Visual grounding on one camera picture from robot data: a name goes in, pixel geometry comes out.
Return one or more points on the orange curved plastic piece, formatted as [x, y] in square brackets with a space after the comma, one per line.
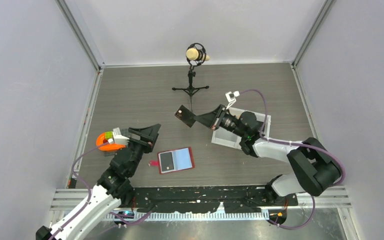
[104, 146]

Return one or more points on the green toy block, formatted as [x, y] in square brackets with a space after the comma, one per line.
[108, 135]

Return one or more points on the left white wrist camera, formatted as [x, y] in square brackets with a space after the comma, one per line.
[119, 136]

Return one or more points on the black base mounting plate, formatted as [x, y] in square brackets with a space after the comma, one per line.
[205, 199]

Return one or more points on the black microphone tripod stand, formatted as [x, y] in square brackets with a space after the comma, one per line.
[190, 90]

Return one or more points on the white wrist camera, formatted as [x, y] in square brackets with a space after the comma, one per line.
[231, 98]
[119, 136]

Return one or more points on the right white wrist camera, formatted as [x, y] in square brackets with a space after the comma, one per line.
[231, 98]

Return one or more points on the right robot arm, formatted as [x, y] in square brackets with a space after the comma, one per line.
[314, 169]

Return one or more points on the beige microphone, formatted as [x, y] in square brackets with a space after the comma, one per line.
[197, 55]

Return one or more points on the red card holder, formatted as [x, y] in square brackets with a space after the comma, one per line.
[183, 160]

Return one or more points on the black credit card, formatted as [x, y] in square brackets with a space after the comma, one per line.
[166, 162]
[186, 116]

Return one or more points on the white two-compartment tray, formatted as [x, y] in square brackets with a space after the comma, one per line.
[228, 139]

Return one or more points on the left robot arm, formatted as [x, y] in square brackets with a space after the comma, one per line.
[112, 189]

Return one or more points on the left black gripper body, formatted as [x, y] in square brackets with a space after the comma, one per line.
[138, 147]

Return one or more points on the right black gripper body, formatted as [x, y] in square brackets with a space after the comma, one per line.
[230, 122]

